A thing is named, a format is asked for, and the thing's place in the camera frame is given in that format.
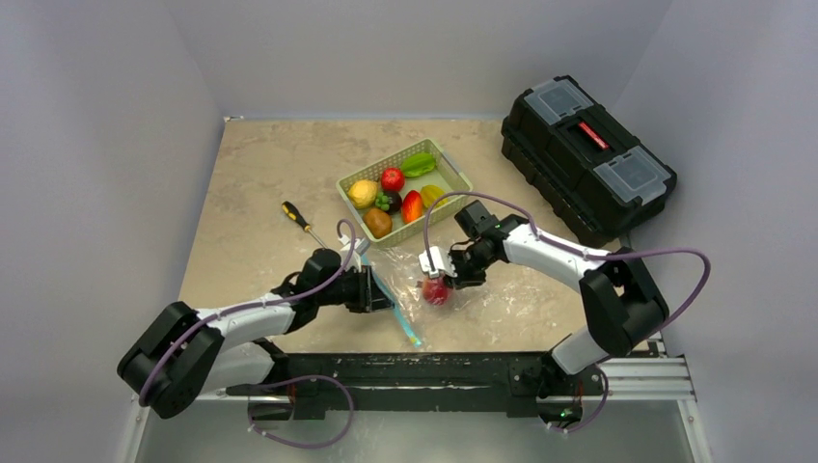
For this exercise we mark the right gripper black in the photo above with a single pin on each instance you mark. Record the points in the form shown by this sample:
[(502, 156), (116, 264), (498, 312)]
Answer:
[(461, 266)]

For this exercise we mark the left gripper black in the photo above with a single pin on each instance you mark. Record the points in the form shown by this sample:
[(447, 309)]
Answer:
[(368, 295)]

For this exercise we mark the red fake apple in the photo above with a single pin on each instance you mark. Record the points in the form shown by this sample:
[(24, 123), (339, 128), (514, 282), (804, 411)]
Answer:
[(435, 291)]

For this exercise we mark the clear zip top bag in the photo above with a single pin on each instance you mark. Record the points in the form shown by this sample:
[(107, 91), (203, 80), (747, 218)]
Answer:
[(426, 309)]

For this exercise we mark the brown fake kiwi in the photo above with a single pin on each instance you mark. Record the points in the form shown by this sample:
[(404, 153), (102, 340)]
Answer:
[(378, 222)]

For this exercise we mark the yellow fake pepper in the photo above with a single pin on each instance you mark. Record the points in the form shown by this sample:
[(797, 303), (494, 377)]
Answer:
[(431, 196)]

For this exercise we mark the orange fake carrot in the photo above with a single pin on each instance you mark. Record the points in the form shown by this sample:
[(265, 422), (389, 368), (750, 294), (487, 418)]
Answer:
[(412, 207)]

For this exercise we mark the dark purple fake fruit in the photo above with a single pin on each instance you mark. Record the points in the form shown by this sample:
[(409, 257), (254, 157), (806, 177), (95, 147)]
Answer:
[(388, 201)]

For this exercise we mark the yellow fake lemon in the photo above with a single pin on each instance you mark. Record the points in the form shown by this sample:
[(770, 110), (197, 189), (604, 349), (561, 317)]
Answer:
[(363, 193)]

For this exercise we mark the green fake lime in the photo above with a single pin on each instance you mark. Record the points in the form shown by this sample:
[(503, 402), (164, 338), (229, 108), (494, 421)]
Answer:
[(418, 165)]

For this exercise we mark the red fake tomato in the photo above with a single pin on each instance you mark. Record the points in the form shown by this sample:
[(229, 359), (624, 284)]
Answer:
[(392, 180)]

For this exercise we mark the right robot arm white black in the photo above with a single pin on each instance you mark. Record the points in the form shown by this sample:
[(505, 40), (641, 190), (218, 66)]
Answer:
[(622, 303)]

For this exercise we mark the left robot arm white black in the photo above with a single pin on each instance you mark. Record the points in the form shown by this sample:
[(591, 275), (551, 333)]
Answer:
[(186, 352)]

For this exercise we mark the yellow black screwdriver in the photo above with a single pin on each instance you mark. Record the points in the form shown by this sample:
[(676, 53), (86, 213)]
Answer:
[(294, 215)]

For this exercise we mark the black toolbox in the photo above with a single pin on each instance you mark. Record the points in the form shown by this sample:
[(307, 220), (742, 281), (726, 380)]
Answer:
[(598, 177)]

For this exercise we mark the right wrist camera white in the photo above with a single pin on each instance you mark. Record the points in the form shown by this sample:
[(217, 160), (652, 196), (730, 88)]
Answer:
[(436, 263)]

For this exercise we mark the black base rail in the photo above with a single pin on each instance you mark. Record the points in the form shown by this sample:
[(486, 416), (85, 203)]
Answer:
[(305, 386)]

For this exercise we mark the aluminium frame rail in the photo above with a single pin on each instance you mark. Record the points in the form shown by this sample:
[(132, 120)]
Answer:
[(638, 409)]

